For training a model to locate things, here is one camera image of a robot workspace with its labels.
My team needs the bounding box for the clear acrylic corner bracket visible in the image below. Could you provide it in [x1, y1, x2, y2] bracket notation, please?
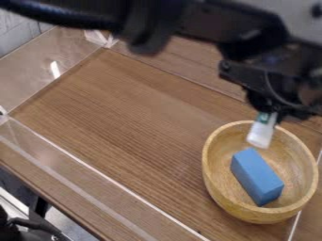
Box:
[85, 30, 118, 49]

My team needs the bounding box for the black metal table leg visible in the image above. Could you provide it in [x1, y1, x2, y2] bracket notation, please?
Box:
[34, 197, 51, 217]

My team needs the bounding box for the blue foam block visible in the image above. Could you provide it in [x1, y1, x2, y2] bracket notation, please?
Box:
[230, 148, 285, 206]

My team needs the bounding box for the green Expo marker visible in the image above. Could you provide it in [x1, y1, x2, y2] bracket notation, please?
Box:
[248, 112, 278, 149]

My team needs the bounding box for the brown wooden bowl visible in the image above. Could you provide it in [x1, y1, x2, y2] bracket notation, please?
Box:
[202, 120, 319, 224]

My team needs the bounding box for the black cable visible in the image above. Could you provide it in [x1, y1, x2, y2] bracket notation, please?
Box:
[6, 217, 65, 241]

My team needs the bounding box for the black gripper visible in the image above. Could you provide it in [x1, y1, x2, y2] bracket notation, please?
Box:
[220, 46, 322, 122]

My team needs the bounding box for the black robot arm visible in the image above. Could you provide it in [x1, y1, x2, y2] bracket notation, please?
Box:
[0, 0, 322, 120]

